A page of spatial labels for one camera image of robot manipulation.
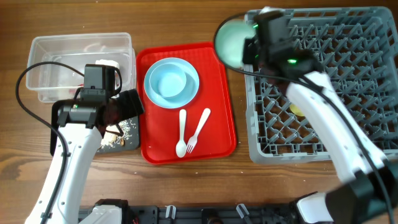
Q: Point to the mint green bowl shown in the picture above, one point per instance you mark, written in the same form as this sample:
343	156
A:
229	42

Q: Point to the rice food waste pile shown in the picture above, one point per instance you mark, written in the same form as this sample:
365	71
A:
125	136

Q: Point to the white plastic fork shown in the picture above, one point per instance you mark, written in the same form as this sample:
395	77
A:
193	140

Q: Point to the yellow cup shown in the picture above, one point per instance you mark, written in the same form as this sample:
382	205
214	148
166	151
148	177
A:
296	111

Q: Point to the light blue bowl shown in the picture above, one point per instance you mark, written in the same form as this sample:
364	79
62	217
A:
167	80

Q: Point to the red serving tray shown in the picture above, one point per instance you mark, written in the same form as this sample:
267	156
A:
159	127

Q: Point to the light blue plate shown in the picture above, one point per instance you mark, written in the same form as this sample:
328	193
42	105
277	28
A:
186	96

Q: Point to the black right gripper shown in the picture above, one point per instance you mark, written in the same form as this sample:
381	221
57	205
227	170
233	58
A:
250	44

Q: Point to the white plastic spoon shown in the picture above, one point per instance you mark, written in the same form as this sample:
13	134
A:
181	146

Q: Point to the clear plastic waste bin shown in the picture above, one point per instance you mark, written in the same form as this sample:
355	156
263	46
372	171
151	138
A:
53	82

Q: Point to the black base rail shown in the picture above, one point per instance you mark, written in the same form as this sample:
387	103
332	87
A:
240	213

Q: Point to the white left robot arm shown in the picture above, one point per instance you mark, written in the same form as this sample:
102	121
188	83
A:
78	126

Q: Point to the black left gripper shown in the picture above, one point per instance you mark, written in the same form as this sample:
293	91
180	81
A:
133	104

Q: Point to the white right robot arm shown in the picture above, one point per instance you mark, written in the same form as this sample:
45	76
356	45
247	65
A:
368	179

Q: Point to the grey dishwasher rack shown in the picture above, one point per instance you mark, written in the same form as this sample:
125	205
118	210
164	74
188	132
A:
357	47

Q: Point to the black waste tray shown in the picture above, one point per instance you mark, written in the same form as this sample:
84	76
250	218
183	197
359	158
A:
53	137

